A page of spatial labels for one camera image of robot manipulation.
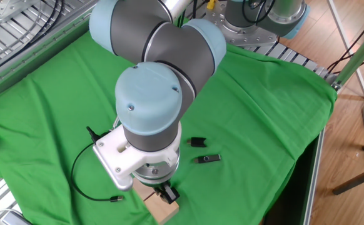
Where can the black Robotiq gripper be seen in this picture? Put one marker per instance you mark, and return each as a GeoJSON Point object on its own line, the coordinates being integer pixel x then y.
{"type": "Point", "coordinates": [160, 185]}

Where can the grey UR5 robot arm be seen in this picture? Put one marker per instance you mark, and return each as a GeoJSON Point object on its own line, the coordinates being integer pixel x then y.
{"type": "Point", "coordinates": [150, 100]}

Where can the black silver swivel USB drive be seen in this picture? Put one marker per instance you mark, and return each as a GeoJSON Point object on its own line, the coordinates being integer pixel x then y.
{"type": "Point", "coordinates": [207, 158]}

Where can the short black USB dongle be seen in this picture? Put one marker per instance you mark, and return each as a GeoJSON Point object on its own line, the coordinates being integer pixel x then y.
{"type": "Point", "coordinates": [197, 142]}

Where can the green cloth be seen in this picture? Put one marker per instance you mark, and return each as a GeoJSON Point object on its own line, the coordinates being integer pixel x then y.
{"type": "Point", "coordinates": [247, 109]}

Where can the silver flat device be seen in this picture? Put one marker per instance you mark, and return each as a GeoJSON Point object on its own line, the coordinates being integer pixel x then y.
{"type": "Point", "coordinates": [13, 218]}

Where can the yellow connector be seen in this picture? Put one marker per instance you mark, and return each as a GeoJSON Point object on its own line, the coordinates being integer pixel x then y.
{"type": "Point", "coordinates": [211, 3]}

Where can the white pole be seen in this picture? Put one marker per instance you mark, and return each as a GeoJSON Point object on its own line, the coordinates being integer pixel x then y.
{"type": "Point", "coordinates": [346, 40]}

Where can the silver perforated metal plate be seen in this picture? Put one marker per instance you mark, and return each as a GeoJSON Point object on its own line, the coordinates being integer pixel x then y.
{"type": "Point", "coordinates": [0, 9]}

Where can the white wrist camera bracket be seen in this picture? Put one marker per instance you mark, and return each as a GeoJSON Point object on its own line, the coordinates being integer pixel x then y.
{"type": "Point", "coordinates": [122, 159]}

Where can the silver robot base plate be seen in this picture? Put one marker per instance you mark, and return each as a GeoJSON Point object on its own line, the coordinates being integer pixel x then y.
{"type": "Point", "coordinates": [250, 39]}

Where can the green frame post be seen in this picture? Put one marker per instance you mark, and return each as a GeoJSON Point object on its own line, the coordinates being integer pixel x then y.
{"type": "Point", "coordinates": [357, 57]}

